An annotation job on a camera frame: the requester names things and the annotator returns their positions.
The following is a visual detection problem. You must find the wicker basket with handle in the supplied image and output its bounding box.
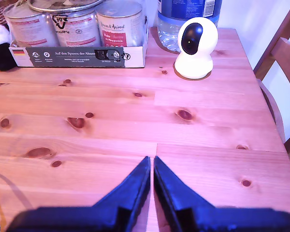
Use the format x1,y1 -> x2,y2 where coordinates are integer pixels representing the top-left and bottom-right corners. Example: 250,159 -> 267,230
0,0 -> 20,26

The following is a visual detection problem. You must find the large clear water bottle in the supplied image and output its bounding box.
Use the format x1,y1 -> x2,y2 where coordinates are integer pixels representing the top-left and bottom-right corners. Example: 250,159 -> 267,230
157,0 -> 223,53

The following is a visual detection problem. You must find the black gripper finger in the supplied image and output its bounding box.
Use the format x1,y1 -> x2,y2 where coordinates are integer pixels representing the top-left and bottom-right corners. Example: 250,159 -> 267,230
153,156 -> 218,232
91,156 -> 151,232

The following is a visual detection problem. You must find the silver can pale label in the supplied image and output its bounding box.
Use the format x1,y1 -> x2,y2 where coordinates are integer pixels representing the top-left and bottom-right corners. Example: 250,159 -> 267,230
3,3 -> 60,48

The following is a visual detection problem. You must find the panda plush toy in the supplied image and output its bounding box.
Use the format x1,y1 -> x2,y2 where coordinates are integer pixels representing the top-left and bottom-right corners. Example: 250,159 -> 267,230
0,24 -> 17,72

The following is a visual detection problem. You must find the silver can red label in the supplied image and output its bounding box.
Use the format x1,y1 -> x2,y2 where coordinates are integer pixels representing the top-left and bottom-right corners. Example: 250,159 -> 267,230
95,1 -> 144,47

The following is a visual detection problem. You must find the small white round camera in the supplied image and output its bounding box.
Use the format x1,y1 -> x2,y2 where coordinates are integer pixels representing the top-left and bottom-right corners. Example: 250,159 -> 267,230
174,16 -> 218,79

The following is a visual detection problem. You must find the brown wooden chair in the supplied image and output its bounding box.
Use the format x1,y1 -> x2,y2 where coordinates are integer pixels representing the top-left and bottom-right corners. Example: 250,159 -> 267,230
253,0 -> 290,165

